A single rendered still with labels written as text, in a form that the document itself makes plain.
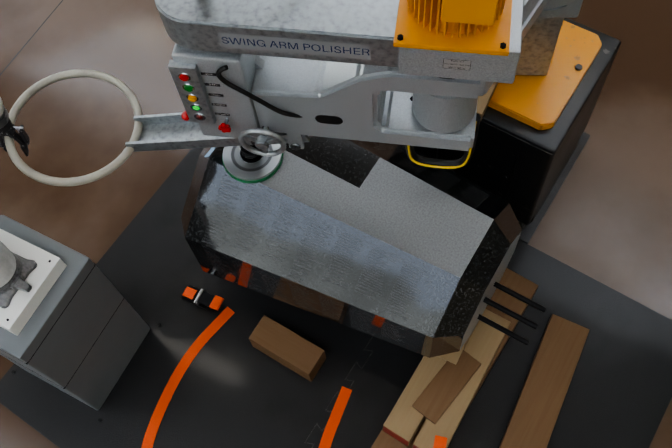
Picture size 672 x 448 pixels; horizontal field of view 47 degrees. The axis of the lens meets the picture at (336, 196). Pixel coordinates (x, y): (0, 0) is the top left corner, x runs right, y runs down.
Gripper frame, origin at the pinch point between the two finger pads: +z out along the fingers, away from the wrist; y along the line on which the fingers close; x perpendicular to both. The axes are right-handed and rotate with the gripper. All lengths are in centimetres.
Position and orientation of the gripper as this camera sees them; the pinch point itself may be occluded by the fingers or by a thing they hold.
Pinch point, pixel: (17, 149)
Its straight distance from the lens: 311.4
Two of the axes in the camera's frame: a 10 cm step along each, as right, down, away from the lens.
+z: -0.2, 4.4, 9.0
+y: 9.9, -1.1, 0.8
